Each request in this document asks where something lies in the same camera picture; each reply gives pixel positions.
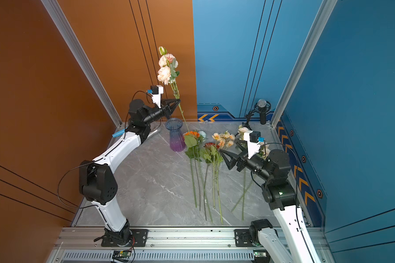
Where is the right aluminium corner post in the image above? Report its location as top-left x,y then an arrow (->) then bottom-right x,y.
271,0 -> 338,128

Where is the blue microphone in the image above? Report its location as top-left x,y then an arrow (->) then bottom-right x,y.
112,129 -> 125,138

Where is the aluminium corner post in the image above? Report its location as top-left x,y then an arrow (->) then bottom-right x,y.
271,0 -> 338,128
41,0 -> 122,128

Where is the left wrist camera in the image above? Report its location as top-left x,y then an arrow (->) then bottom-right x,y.
147,85 -> 164,108

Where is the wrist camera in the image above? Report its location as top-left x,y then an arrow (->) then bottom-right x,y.
147,85 -> 164,108
244,130 -> 264,159

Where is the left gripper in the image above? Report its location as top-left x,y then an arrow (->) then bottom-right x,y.
142,99 -> 179,128

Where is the orange flower stem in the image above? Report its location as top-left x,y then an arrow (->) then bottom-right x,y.
183,131 -> 201,209

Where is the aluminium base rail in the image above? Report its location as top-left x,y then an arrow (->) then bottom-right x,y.
47,226 -> 334,263

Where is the peach poppy flower stem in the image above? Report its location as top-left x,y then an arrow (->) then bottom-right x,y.
210,131 -> 235,225

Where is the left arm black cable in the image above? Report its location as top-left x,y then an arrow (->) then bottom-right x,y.
56,90 -> 152,210

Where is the left aluminium corner post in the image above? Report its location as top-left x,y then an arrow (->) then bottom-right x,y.
41,0 -> 122,128

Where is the left green circuit board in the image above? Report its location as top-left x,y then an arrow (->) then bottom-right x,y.
111,251 -> 133,263

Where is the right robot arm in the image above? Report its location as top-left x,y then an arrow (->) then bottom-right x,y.
220,149 -> 321,263

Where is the right green circuit board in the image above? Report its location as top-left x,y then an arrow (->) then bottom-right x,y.
252,250 -> 271,263

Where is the purple glass vase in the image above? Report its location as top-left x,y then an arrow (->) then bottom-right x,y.
165,118 -> 186,152

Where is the silver microphone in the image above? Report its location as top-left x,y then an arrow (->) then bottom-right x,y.
148,127 -> 162,138

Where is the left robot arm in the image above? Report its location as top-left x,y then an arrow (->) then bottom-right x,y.
79,99 -> 181,247

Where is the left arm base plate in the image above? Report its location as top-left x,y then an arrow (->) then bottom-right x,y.
100,229 -> 149,248

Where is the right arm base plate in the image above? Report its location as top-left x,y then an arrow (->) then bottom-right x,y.
234,228 -> 260,247

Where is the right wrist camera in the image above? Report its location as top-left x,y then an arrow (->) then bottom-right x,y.
244,130 -> 264,159

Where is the green circuit board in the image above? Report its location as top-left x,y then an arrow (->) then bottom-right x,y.
252,250 -> 271,263
111,251 -> 133,263

